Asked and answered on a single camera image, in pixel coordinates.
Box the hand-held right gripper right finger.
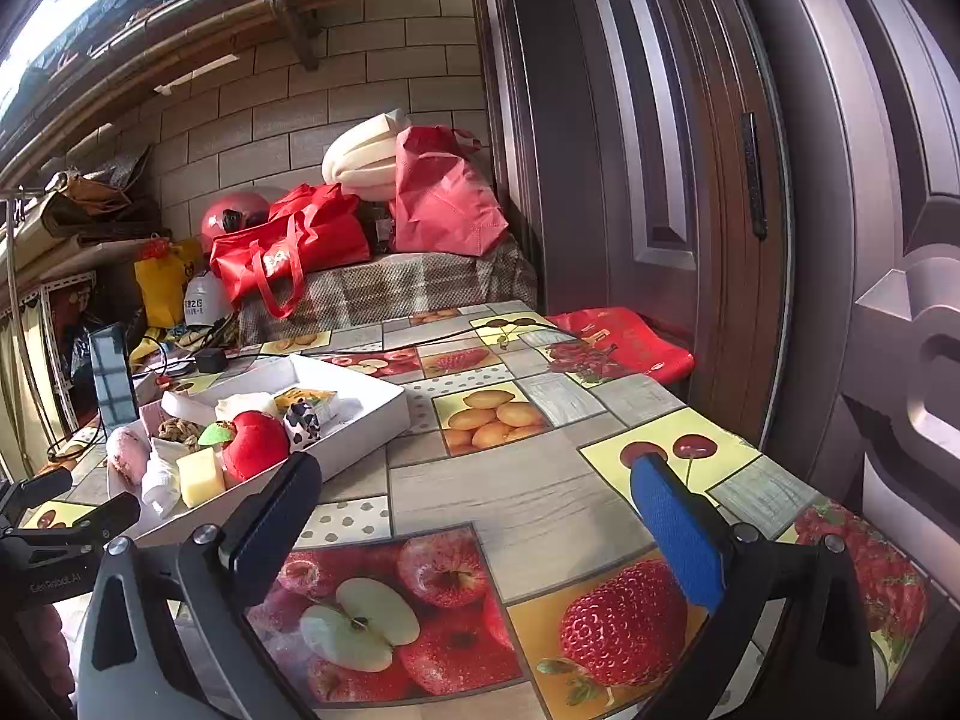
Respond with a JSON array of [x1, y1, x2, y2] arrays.
[[628, 454, 878, 720]]

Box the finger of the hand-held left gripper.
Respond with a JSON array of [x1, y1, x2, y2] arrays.
[[0, 469, 74, 515], [45, 493, 142, 550]]

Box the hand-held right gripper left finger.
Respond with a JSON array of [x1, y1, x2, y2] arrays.
[[77, 452, 325, 720]]

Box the white sock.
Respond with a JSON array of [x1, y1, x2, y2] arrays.
[[141, 439, 185, 518]]

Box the pink plush toy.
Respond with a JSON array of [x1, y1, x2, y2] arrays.
[[105, 424, 152, 488]]

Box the red apple plush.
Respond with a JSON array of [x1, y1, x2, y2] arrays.
[[199, 410, 291, 485]]

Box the yellow sponge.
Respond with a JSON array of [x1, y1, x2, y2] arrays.
[[176, 446, 226, 509]]

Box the cow print plush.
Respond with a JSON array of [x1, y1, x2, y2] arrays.
[[283, 399, 323, 452]]

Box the orange yellow packet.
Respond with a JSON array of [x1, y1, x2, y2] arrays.
[[274, 386, 338, 413]]

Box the white cardboard box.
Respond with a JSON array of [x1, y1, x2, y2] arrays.
[[107, 354, 411, 548]]

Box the person's left hand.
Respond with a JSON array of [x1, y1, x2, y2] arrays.
[[22, 604, 78, 700]]

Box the black smartphone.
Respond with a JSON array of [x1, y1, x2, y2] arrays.
[[88, 324, 140, 428]]

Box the white metal shelf rack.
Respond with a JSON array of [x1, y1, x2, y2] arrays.
[[41, 274, 98, 428]]

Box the fruit print tablecloth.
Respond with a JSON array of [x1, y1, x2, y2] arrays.
[[0, 300, 931, 720]]

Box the wooden boards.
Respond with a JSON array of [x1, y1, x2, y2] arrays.
[[0, 236, 151, 293]]

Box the yellow bag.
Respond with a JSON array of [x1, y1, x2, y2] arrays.
[[135, 236, 203, 329]]

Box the white helmet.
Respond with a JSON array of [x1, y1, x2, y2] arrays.
[[184, 274, 233, 327]]

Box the plaid blanket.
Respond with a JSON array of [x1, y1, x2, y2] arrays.
[[238, 236, 539, 346]]

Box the red tote bag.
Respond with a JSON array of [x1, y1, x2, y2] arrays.
[[210, 184, 372, 320]]

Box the pink helmet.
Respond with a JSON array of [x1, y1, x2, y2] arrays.
[[199, 191, 272, 256]]

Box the pink-red nonwoven bag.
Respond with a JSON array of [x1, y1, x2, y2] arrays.
[[388, 125, 511, 256]]

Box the cream foam roll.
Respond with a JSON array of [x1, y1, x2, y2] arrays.
[[322, 109, 413, 202]]

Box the grey ornate door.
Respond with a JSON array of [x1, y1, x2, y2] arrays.
[[750, 0, 960, 720]]

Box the grey panelled door leaf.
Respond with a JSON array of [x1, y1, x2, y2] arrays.
[[480, 0, 721, 421]]

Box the brown door frame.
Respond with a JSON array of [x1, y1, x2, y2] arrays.
[[675, 0, 796, 451]]

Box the wooden bracket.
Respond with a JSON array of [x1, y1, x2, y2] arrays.
[[268, 0, 327, 72]]

